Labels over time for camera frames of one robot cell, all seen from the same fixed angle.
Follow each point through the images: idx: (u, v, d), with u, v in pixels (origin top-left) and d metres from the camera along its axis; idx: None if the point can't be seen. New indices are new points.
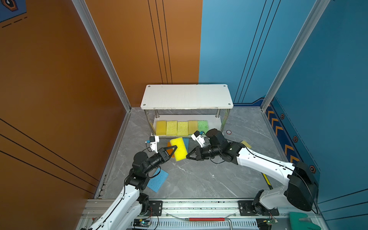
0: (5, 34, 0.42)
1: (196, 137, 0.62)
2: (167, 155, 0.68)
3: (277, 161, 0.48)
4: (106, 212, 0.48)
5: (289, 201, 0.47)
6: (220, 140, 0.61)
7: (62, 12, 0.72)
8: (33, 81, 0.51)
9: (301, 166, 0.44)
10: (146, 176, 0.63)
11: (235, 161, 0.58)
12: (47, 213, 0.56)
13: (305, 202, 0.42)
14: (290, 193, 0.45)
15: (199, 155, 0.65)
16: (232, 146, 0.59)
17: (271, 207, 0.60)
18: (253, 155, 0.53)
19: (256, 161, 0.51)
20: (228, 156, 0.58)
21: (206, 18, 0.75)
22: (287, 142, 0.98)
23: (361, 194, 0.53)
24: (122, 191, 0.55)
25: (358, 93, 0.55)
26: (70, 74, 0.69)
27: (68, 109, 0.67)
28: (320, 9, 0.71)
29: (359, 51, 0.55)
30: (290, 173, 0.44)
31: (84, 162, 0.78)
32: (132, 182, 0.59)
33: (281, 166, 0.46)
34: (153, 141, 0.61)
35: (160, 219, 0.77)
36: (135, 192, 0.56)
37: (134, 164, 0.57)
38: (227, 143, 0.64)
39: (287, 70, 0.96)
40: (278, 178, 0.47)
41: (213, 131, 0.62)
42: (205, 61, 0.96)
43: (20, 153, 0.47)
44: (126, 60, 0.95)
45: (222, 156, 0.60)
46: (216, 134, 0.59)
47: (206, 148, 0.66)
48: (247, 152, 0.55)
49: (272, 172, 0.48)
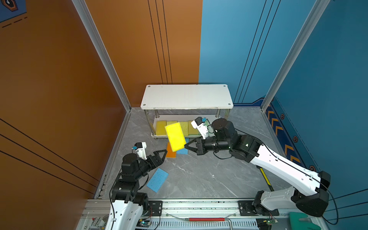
0: (5, 34, 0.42)
1: (198, 125, 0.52)
2: (159, 158, 0.65)
3: (301, 169, 0.42)
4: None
5: (297, 204, 0.46)
6: (231, 133, 0.48)
7: (62, 12, 0.72)
8: (33, 81, 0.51)
9: (326, 178, 0.41)
10: (135, 180, 0.57)
11: (248, 159, 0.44)
12: (47, 214, 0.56)
13: (317, 211, 0.42)
14: (309, 202, 0.41)
15: (201, 150, 0.53)
16: (247, 143, 0.47)
17: (273, 208, 0.60)
18: (275, 157, 0.44)
19: (278, 165, 0.43)
20: (242, 152, 0.46)
21: (206, 18, 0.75)
22: (287, 142, 0.98)
23: (361, 194, 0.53)
24: (111, 211, 0.49)
25: (358, 93, 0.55)
26: (70, 74, 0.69)
27: (68, 109, 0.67)
28: (319, 9, 0.72)
29: (359, 51, 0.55)
30: (317, 186, 0.39)
31: (84, 163, 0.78)
32: (120, 193, 0.52)
33: (307, 176, 0.41)
34: (140, 147, 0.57)
35: (160, 219, 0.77)
36: (128, 207, 0.51)
37: (123, 163, 0.54)
38: (237, 137, 0.53)
39: (288, 70, 0.96)
40: (297, 186, 0.43)
41: (222, 121, 0.48)
42: (205, 61, 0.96)
43: (20, 153, 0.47)
44: (126, 60, 0.95)
45: (232, 153, 0.50)
46: (228, 127, 0.46)
47: (210, 141, 0.54)
48: (268, 153, 0.45)
49: (295, 181, 0.42)
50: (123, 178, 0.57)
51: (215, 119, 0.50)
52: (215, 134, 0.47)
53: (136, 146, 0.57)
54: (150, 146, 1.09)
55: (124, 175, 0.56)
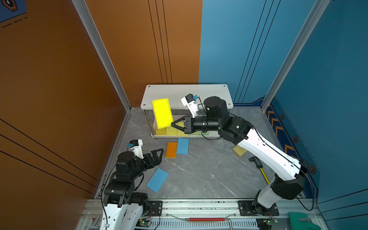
0: (5, 34, 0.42)
1: (188, 104, 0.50)
2: (157, 158, 0.62)
3: (285, 156, 0.43)
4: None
5: (273, 188, 0.48)
6: (223, 113, 0.45)
7: (62, 12, 0.72)
8: (33, 81, 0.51)
9: (305, 166, 0.43)
10: (130, 181, 0.53)
11: (237, 141, 0.47)
12: (47, 214, 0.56)
13: (290, 193, 0.44)
14: (285, 185, 0.43)
15: (189, 128, 0.50)
16: (238, 124, 0.46)
17: (270, 205, 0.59)
18: (263, 141, 0.44)
19: (265, 149, 0.43)
20: (231, 132, 0.45)
21: (206, 18, 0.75)
22: (287, 142, 0.98)
23: (361, 193, 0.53)
24: (104, 216, 0.45)
25: (358, 93, 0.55)
26: (70, 74, 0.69)
27: (68, 109, 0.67)
28: (319, 9, 0.72)
29: (359, 51, 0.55)
30: (296, 172, 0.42)
31: (83, 162, 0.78)
32: (113, 196, 0.47)
33: (290, 162, 0.42)
34: (136, 145, 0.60)
35: (160, 219, 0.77)
36: (121, 212, 0.47)
37: (119, 161, 0.49)
38: (229, 118, 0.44)
39: (288, 70, 0.96)
40: (277, 170, 0.45)
41: (215, 98, 0.45)
42: (205, 61, 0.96)
43: (20, 153, 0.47)
44: (126, 60, 0.95)
45: (221, 133, 0.48)
46: (221, 105, 0.43)
47: (199, 120, 0.51)
48: (257, 137, 0.45)
49: (278, 166, 0.43)
50: (118, 178, 0.52)
51: (208, 97, 0.46)
52: (206, 113, 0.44)
53: (132, 144, 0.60)
54: (150, 146, 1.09)
55: (119, 174, 0.51)
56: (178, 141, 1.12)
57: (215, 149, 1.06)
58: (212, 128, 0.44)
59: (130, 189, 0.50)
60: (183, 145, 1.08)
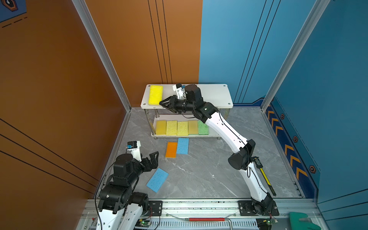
0: (5, 35, 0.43)
1: (177, 89, 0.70)
2: (155, 161, 0.63)
3: (237, 134, 0.58)
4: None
5: (228, 161, 0.63)
6: (196, 97, 0.61)
7: (62, 13, 0.72)
8: (32, 81, 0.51)
9: (250, 142, 0.57)
10: (127, 185, 0.51)
11: (204, 120, 0.62)
12: (47, 213, 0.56)
13: (238, 164, 0.58)
14: (234, 155, 0.57)
15: (172, 105, 0.65)
16: (206, 108, 0.61)
17: (261, 198, 0.64)
18: (222, 122, 0.59)
19: (221, 127, 0.58)
20: (200, 113, 0.60)
21: (206, 18, 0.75)
22: (288, 142, 0.98)
23: (361, 193, 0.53)
24: (99, 222, 0.43)
25: (358, 93, 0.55)
26: (70, 74, 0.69)
27: (69, 109, 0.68)
28: (319, 9, 0.72)
29: (359, 51, 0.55)
30: (242, 146, 0.55)
31: (83, 162, 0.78)
32: (108, 201, 0.45)
33: (239, 139, 0.57)
34: (134, 147, 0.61)
35: (160, 219, 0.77)
36: (116, 218, 0.44)
37: (116, 164, 0.47)
38: (202, 102, 0.65)
39: (288, 70, 0.96)
40: (230, 144, 0.59)
41: (193, 87, 0.60)
42: (206, 61, 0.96)
43: (20, 153, 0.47)
44: (126, 60, 0.95)
45: (194, 112, 0.62)
46: (194, 91, 0.58)
47: (180, 102, 0.67)
48: (218, 118, 0.59)
49: (230, 141, 0.58)
50: (115, 181, 0.51)
51: (189, 85, 0.61)
52: (186, 96, 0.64)
53: (131, 145, 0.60)
54: (150, 146, 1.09)
55: (116, 178, 0.50)
56: (178, 141, 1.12)
57: (215, 149, 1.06)
58: (189, 108, 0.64)
59: (126, 194, 0.47)
60: (183, 145, 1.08)
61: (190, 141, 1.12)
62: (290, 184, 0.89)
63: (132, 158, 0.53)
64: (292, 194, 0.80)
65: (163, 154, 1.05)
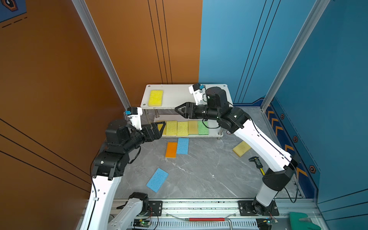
0: (5, 35, 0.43)
1: (195, 92, 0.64)
2: (158, 132, 0.55)
3: (277, 148, 0.45)
4: (84, 224, 0.37)
5: (263, 179, 0.50)
6: (222, 102, 0.48)
7: (62, 13, 0.72)
8: (33, 81, 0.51)
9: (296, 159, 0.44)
10: (122, 152, 0.44)
11: (234, 129, 0.49)
12: (48, 213, 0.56)
13: (278, 185, 0.47)
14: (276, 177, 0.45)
15: (191, 113, 0.55)
16: (236, 114, 0.48)
17: (268, 203, 0.61)
18: (258, 132, 0.46)
19: (258, 140, 0.46)
20: (228, 121, 0.48)
21: (206, 18, 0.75)
22: (288, 142, 0.98)
23: (361, 193, 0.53)
24: (93, 189, 0.39)
25: (358, 93, 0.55)
26: (70, 74, 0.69)
27: (69, 109, 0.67)
28: (319, 9, 0.72)
29: (359, 51, 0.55)
30: (286, 165, 0.43)
31: (83, 163, 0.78)
32: (102, 167, 0.41)
33: (281, 155, 0.44)
34: (134, 114, 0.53)
35: (159, 219, 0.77)
36: (112, 184, 0.40)
37: (109, 130, 0.41)
38: (228, 108, 0.53)
39: (287, 70, 0.96)
40: (267, 161, 0.47)
41: (215, 89, 0.48)
42: (206, 61, 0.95)
43: (21, 152, 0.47)
44: (126, 59, 0.95)
45: (220, 120, 0.50)
46: (220, 94, 0.47)
47: (201, 109, 0.55)
48: (252, 129, 0.47)
49: (269, 157, 0.46)
50: (110, 148, 0.46)
51: (211, 87, 0.49)
52: (208, 100, 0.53)
53: (130, 111, 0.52)
54: (150, 146, 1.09)
55: (111, 144, 0.45)
56: (178, 141, 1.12)
57: (215, 149, 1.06)
58: (211, 115, 0.55)
59: (122, 162, 0.42)
60: (183, 145, 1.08)
61: (190, 141, 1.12)
62: (290, 184, 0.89)
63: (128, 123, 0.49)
64: (292, 194, 0.80)
65: (163, 154, 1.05)
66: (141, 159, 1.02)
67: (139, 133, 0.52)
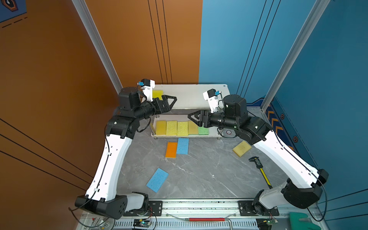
0: (5, 35, 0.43)
1: (209, 98, 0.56)
2: (166, 105, 0.56)
3: (303, 163, 0.41)
4: (97, 176, 0.40)
5: (285, 194, 0.47)
6: (241, 111, 0.45)
7: (62, 13, 0.72)
8: (33, 81, 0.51)
9: (324, 175, 0.41)
10: (133, 116, 0.48)
11: (253, 141, 0.46)
12: (48, 213, 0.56)
13: (303, 202, 0.43)
14: (301, 195, 0.42)
15: (206, 121, 0.52)
16: (257, 124, 0.45)
17: (272, 206, 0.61)
18: (281, 145, 0.43)
19: (281, 153, 0.42)
20: (249, 132, 0.44)
21: (206, 18, 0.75)
22: (288, 142, 0.98)
23: (362, 193, 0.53)
24: (107, 145, 0.42)
25: (358, 93, 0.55)
26: (70, 75, 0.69)
27: (68, 109, 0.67)
28: (319, 10, 0.72)
29: (359, 51, 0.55)
30: (314, 181, 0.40)
31: (83, 162, 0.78)
32: (115, 128, 0.43)
33: (307, 170, 0.41)
34: (146, 86, 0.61)
35: (157, 219, 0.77)
36: (123, 143, 0.43)
37: (122, 94, 0.43)
38: (247, 118, 0.50)
39: (287, 70, 0.96)
40: (291, 177, 0.43)
41: (235, 97, 0.45)
42: (206, 61, 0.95)
43: (21, 152, 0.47)
44: (126, 59, 0.95)
45: (238, 131, 0.46)
46: (241, 103, 0.43)
47: (216, 117, 0.52)
48: (275, 141, 0.43)
49: (294, 173, 0.42)
50: (122, 113, 0.48)
51: (228, 95, 0.46)
52: (225, 109, 0.48)
53: (143, 83, 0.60)
54: (150, 146, 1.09)
55: (123, 109, 0.47)
56: (178, 141, 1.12)
57: (215, 149, 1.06)
58: (228, 124, 0.51)
59: (133, 125, 0.45)
60: (183, 145, 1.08)
61: (190, 141, 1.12)
62: None
63: (139, 91, 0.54)
64: None
65: (163, 154, 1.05)
66: (141, 159, 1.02)
67: (149, 105, 0.53)
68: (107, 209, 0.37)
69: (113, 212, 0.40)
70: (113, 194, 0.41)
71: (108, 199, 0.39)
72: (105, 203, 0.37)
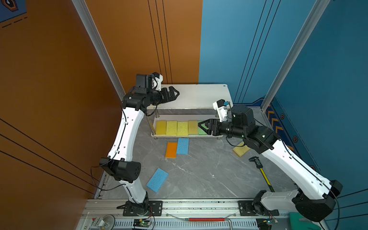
0: (4, 36, 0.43)
1: (218, 108, 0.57)
2: (173, 95, 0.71)
3: (314, 173, 0.41)
4: (117, 140, 0.47)
5: (296, 205, 0.45)
6: (248, 121, 0.47)
7: (62, 13, 0.72)
8: (32, 81, 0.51)
9: (336, 185, 0.39)
10: (146, 95, 0.53)
11: (261, 150, 0.46)
12: (47, 213, 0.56)
13: (316, 215, 0.41)
14: (312, 206, 0.41)
15: (215, 129, 0.55)
16: (264, 134, 0.46)
17: (273, 208, 0.60)
18: (290, 155, 0.43)
19: (290, 163, 0.42)
20: (256, 141, 0.45)
21: (207, 18, 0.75)
22: (288, 142, 0.98)
23: (362, 193, 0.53)
24: (123, 116, 0.49)
25: (359, 93, 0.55)
26: (70, 75, 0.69)
27: (68, 109, 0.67)
28: (319, 10, 0.72)
29: (359, 51, 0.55)
30: (326, 192, 0.38)
31: (83, 162, 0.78)
32: (130, 103, 0.50)
33: (318, 180, 0.40)
34: (158, 77, 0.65)
35: (155, 219, 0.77)
36: (138, 115, 0.50)
37: (140, 75, 0.52)
38: (254, 127, 0.51)
39: (287, 70, 0.96)
40: (303, 187, 0.42)
41: (241, 108, 0.47)
42: (205, 61, 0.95)
43: (21, 153, 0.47)
44: (126, 59, 0.94)
45: (246, 140, 0.48)
46: (247, 113, 0.45)
47: (225, 125, 0.54)
48: (283, 149, 0.44)
49: (304, 183, 0.41)
50: (136, 91, 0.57)
51: (235, 105, 0.49)
52: (232, 119, 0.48)
53: (155, 74, 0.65)
54: (150, 146, 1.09)
55: (137, 88, 0.55)
56: (178, 141, 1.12)
57: (215, 149, 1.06)
58: (235, 133, 0.53)
59: (145, 101, 0.51)
60: (183, 145, 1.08)
61: (190, 141, 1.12)
62: (290, 184, 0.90)
63: (153, 76, 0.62)
64: None
65: (163, 154, 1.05)
66: (141, 159, 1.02)
67: (157, 93, 0.62)
68: (127, 166, 0.44)
69: (131, 172, 0.47)
70: (130, 157, 0.48)
71: (127, 161, 0.46)
72: (125, 162, 0.44)
